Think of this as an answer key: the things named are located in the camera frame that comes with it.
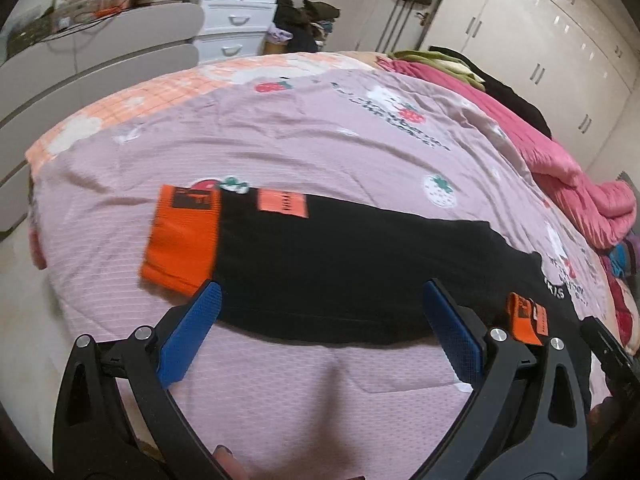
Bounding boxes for green blanket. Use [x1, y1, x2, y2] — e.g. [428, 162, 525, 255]
[392, 50, 486, 92]

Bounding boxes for pink strawberry print bedspread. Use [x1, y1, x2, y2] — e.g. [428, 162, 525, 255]
[25, 50, 618, 480]

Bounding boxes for white wardrobe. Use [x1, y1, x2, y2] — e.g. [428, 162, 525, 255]
[415, 0, 633, 181]

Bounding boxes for black shirt with orange sleeves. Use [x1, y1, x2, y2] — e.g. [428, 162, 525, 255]
[139, 185, 596, 411]

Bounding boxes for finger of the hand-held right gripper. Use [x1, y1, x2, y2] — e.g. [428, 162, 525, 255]
[580, 316, 634, 368]

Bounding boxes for person's left hand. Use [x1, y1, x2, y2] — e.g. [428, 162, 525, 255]
[214, 444, 248, 480]

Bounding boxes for pile of dark clothes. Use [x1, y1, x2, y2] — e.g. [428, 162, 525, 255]
[265, 0, 341, 56]

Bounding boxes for black cloth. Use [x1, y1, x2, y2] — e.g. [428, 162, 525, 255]
[430, 46, 553, 140]

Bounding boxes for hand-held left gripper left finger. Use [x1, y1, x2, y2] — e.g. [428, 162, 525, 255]
[52, 279, 236, 480]

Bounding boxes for blue and purple cloth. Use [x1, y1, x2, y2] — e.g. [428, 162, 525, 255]
[600, 235, 640, 281]

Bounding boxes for clutter pile on dresser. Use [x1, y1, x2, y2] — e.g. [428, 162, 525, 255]
[5, 0, 201, 46]

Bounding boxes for pink quilt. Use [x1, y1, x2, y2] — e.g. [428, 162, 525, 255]
[375, 55, 638, 251]

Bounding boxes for colourful striped pillow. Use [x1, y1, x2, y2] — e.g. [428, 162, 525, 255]
[607, 280, 640, 353]

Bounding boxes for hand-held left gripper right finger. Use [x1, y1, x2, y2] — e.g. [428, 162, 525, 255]
[415, 277, 588, 480]

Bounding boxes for white drawer cabinet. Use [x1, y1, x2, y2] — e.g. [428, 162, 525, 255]
[192, 0, 286, 63]

